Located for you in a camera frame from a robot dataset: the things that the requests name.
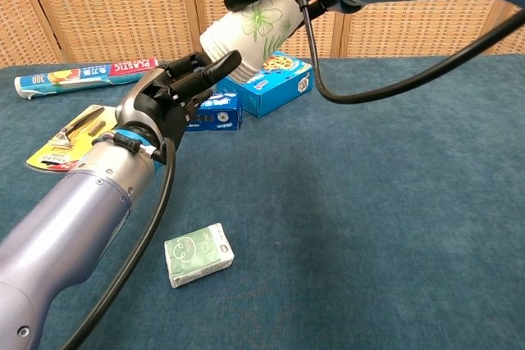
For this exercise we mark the blue felt table mat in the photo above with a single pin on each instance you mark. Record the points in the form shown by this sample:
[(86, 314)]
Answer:
[(348, 202)]

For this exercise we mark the stack of white paper cups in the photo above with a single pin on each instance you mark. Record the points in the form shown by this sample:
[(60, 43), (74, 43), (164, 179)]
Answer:
[(254, 34)]

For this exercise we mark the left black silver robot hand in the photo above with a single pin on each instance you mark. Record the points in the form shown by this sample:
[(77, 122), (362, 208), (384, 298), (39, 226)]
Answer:
[(160, 100)]

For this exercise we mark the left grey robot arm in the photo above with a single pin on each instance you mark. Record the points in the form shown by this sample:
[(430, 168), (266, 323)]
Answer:
[(61, 235)]

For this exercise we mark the green tissue pack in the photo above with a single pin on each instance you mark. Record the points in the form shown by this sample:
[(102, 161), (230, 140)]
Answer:
[(197, 255)]

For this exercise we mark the blue pink oreo box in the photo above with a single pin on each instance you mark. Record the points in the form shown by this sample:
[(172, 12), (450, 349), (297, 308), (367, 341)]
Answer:
[(217, 116)]

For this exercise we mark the wicker folding screen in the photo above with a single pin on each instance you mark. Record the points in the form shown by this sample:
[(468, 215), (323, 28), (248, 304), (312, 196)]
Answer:
[(123, 5)]

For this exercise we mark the razor in yellow package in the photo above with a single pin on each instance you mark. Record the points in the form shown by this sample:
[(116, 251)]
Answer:
[(69, 137)]

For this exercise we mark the blue cookie box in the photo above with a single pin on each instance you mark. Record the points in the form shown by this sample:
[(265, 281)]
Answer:
[(270, 92)]

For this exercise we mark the blue red plastic wrap box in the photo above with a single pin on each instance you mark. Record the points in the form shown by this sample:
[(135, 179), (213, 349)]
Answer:
[(82, 75)]

